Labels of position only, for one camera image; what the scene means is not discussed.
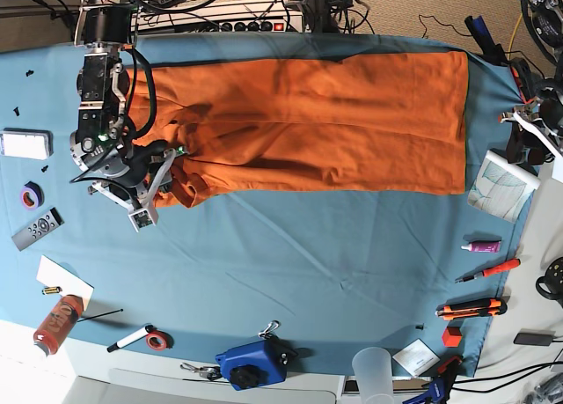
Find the white paper card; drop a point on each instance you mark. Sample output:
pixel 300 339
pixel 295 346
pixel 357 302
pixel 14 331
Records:
pixel 51 274

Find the blue black clamp handle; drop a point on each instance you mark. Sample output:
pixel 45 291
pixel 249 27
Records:
pixel 491 51

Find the white paper booklet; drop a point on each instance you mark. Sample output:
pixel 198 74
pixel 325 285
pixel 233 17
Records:
pixel 416 358

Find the silver carabiner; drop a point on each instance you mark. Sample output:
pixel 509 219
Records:
pixel 268 331

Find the blue black clamp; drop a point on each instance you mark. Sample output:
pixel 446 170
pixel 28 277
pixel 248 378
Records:
pixel 439 388

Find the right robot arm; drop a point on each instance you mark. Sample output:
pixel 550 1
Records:
pixel 118 106

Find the silver key clip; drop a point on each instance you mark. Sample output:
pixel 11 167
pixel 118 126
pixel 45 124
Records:
pixel 210 373

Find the red black table clamp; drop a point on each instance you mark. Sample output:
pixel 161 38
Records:
pixel 524 78

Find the red tape roll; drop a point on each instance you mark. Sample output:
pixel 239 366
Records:
pixel 158 340

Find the orange black utility knife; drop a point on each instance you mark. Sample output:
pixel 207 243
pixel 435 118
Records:
pixel 485 307

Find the black white marker pen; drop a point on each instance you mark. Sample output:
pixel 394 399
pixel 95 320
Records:
pixel 131 338

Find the teal table cloth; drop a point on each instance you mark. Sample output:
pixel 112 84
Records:
pixel 341 271

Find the white phone box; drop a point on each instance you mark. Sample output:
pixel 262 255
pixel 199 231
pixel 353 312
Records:
pixel 26 144

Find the grey remote control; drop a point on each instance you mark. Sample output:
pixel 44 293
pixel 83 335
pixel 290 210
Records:
pixel 37 229

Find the black power brick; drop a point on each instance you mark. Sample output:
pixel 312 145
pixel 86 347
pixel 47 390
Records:
pixel 526 338

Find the thin black stick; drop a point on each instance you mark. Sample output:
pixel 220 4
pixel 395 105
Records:
pixel 103 314

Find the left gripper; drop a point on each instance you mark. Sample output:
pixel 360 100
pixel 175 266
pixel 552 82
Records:
pixel 536 130

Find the small yellow battery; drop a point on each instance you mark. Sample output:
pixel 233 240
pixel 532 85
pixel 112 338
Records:
pixel 51 290

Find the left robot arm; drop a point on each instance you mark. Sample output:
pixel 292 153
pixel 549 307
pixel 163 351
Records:
pixel 543 20

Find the clear plastic cup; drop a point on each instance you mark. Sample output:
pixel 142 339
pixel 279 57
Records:
pixel 373 375

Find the red handled screwdriver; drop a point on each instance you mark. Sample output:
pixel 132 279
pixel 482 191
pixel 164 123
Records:
pixel 494 270

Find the small red cube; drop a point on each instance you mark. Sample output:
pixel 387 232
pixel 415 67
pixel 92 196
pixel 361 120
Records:
pixel 451 337

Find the blue plastic device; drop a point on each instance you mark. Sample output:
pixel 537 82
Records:
pixel 256 364

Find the red drink bottle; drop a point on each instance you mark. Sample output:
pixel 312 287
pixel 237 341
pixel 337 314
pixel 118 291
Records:
pixel 55 328

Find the orange t-shirt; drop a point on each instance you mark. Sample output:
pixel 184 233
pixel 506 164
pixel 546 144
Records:
pixel 364 123

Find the purple glue tube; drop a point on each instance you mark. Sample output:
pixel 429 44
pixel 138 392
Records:
pixel 482 246

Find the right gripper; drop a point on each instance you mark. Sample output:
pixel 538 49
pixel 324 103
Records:
pixel 127 174

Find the leaf pattern notebook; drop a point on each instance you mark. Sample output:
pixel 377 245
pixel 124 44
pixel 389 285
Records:
pixel 501 189

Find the purple tape roll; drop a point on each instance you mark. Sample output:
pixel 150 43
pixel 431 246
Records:
pixel 31 196

